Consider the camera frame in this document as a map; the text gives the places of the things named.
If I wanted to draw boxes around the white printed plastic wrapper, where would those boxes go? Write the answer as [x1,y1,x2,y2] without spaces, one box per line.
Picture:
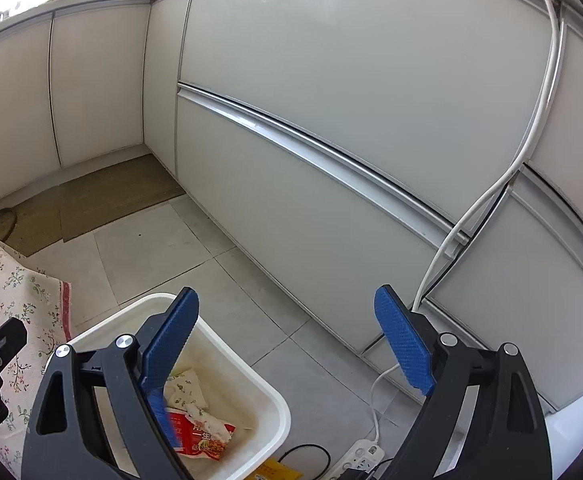
[183,403,233,443]

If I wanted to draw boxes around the white plastic trash bin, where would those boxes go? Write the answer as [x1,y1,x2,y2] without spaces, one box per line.
[69,292,290,479]

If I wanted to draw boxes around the white kitchen cabinets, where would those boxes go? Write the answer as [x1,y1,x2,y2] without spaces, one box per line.
[0,0,583,411]

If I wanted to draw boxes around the floral tablecloth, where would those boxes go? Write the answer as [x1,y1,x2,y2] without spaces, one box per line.
[0,242,71,478]

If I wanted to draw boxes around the brown floor mat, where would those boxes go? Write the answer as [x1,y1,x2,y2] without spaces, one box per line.
[2,188,63,257]
[60,154,184,242]

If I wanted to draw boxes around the red instant noodle packet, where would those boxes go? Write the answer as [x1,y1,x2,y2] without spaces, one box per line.
[167,408,236,460]

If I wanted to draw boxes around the white tissue packet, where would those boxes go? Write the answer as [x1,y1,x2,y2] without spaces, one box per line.
[164,368,208,410]

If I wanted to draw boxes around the white power strip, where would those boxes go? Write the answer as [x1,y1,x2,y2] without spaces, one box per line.
[325,439,386,480]

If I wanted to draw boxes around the yellow paper packet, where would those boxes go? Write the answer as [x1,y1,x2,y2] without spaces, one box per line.
[246,458,302,480]

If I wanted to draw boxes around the black cable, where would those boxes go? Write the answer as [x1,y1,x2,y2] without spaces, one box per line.
[275,442,333,476]

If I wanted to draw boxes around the white power cable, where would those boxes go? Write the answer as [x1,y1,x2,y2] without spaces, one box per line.
[368,0,570,446]

